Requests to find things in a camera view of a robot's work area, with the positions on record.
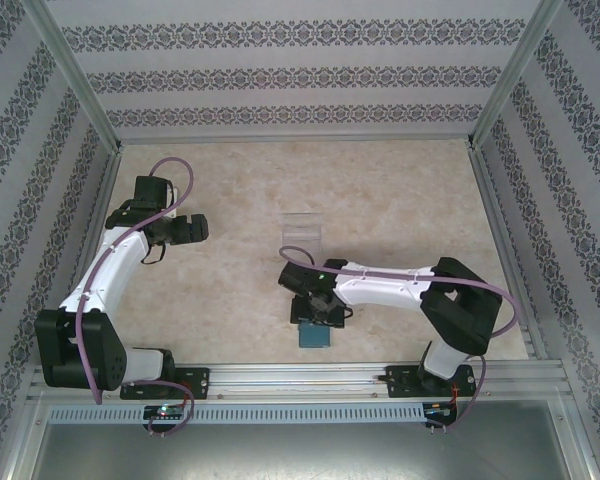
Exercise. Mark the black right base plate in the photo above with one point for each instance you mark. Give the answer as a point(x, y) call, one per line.
point(400, 385)

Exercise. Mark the right green circuit board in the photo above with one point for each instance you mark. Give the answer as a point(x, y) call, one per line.
point(437, 409)

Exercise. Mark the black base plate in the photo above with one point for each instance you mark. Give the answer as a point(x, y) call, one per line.
point(195, 382)
point(400, 385)

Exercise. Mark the left green circuit board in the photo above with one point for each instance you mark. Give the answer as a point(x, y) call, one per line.
point(165, 412)

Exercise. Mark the aluminium side rail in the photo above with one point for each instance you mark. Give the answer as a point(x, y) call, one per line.
point(99, 210)
point(500, 225)

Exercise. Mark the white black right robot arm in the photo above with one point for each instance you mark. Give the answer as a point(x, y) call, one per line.
point(380, 290)

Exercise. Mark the clear acrylic card stand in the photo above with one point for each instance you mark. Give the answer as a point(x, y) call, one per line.
point(302, 230)

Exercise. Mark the grey metal sheet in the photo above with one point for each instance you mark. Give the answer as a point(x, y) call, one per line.
point(300, 450)

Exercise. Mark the green circuit board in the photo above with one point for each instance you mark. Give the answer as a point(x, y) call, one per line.
point(165, 412)
point(437, 409)

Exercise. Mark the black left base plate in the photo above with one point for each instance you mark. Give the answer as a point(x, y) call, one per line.
point(195, 382)

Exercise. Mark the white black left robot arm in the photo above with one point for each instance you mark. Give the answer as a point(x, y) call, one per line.
point(105, 270)

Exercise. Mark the aluminium frame post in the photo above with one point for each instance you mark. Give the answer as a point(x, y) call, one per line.
point(80, 85)
point(510, 80)

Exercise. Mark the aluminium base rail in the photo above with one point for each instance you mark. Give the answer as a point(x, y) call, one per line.
point(290, 382)

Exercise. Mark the blue card holder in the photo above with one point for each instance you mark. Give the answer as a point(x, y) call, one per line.
point(315, 336)

